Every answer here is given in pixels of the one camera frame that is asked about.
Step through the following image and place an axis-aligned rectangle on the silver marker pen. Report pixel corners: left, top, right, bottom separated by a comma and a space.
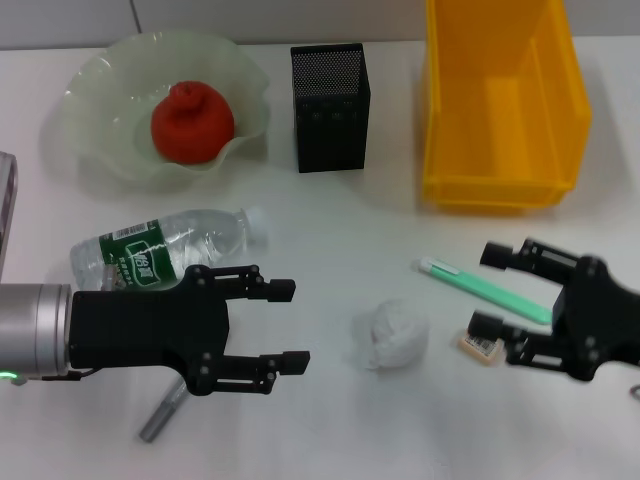
138, 377, 190, 444

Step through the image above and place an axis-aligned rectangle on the black mesh pen holder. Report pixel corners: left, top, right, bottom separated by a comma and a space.
290, 42, 373, 174

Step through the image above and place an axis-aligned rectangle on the yellow plastic storage bin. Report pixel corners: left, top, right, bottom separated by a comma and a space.
422, 0, 594, 217

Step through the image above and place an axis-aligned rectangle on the beige eraser with barcode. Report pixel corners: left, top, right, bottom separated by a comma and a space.
457, 329, 503, 362

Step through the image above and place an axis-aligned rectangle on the green pen white clip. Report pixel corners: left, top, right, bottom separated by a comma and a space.
412, 256, 555, 326

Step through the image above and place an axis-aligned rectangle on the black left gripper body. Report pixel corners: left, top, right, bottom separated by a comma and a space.
69, 264, 232, 399

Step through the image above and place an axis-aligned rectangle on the clear water bottle green label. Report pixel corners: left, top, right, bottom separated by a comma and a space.
69, 205, 269, 294

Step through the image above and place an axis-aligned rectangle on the white paper ball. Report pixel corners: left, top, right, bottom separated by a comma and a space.
349, 298, 430, 371

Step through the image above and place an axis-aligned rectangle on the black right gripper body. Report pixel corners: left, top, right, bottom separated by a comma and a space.
552, 254, 640, 384

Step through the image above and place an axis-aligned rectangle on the pale green glass fruit plate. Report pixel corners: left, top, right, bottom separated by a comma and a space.
59, 30, 271, 191

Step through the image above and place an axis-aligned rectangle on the left wrist connector cable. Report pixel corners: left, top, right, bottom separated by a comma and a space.
14, 368, 97, 387

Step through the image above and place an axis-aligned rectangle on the red-orange fruit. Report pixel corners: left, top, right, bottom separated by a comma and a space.
151, 82, 236, 165

